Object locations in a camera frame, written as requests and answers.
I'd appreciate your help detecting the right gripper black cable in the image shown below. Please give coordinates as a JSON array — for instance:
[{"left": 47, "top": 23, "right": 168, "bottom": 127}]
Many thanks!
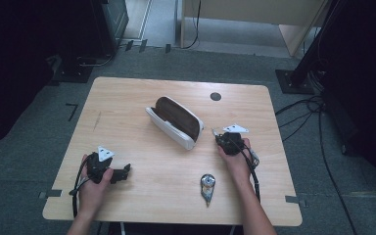
[{"left": 228, "top": 133, "right": 262, "bottom": 203}]

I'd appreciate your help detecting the black metal stand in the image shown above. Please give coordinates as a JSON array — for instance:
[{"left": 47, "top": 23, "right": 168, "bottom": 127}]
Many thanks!
[{"left": 274, "top": 0, "right": 345, "bottom": 96}]

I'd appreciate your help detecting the black flat stand base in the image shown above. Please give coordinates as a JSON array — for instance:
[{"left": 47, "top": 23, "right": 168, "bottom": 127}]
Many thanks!
[{"left": 52, "top": 54, "right": 95, "bottom": 84}]

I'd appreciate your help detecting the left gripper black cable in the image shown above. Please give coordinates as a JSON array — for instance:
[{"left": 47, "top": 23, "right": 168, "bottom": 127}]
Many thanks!
[{"left": 69, "top": 159, "right": 90, "bottom": 219}]

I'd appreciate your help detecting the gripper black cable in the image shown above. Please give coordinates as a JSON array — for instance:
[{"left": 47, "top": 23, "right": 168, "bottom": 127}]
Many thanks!
[
  {"left": 69, "top": 159, "right": 90, "bottom": 219},
  {"left": 228, "top": 133, "right": 262, "bottom": 203}
]

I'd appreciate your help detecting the dark curtain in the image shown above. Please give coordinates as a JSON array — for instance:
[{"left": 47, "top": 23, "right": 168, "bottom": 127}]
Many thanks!
[
  {"left": 316, "top": 0, "right": 376, "bottom": 200},
  {"left": 0, "top": 0, "right": 94, "bottom": 154}
]

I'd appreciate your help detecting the grey tape strip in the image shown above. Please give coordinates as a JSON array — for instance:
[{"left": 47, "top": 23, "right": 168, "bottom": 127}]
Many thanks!
[
  {"left": 38, "top": 189, "right": 64, "bottom": 200},
  {"left": 284, "top": 194, "right": 308, "bottom": 208}
]

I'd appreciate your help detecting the person's right hand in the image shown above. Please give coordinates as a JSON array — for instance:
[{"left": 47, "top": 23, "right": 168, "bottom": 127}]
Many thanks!
[{"left": 216, "top": 137, "right": 259, "bottom": 191}]

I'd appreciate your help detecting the silver metal keychain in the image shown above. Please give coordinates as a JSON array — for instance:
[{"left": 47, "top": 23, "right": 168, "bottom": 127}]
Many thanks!
[{"left": 200, "top": 173, "right": 216, "bottom": 208}]

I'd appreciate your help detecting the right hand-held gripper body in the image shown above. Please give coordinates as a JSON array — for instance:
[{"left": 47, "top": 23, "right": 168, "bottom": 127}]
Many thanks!
[{"left": 214, "top": 123, "right": 250, "bottom": 157}]

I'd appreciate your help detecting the person's left hand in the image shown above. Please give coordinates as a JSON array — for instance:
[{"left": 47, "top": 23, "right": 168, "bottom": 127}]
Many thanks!
[{"left": 77, "top": 154, "right": 116, "bottom": 217}]

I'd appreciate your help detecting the black tape corner mark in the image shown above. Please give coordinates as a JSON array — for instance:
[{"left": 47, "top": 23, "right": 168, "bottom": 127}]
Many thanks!
[{"left": 65, "top": 103, "right": 79, "bottom": 122}]

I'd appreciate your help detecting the black hanging cable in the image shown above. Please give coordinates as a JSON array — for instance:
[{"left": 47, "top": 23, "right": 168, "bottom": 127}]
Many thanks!
[{"left": 181, "top": 0, "right": 202, "bottom": 51}]

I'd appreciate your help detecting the black equipment cabinet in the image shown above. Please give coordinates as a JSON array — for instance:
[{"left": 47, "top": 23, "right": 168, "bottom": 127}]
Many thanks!
[{"left": 90, "top": 0, "right": 130, "bottom": 57}]

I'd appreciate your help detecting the black floor cable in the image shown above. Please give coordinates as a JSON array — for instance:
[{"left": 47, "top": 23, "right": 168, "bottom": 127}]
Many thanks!
[
  {"left": 277, "top": 110, "right": 317, "bottom": 129},
  {"left": 274, "top": 94, "right": 325, "bottom": 118},
  {"left": 317, "top": 103, "right": 358, "bottom": 235}
]

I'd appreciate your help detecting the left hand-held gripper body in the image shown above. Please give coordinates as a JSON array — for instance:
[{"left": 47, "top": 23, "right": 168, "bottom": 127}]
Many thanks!
[{"left": 85, "top": 145, "right": 116, "bottom": 184}]

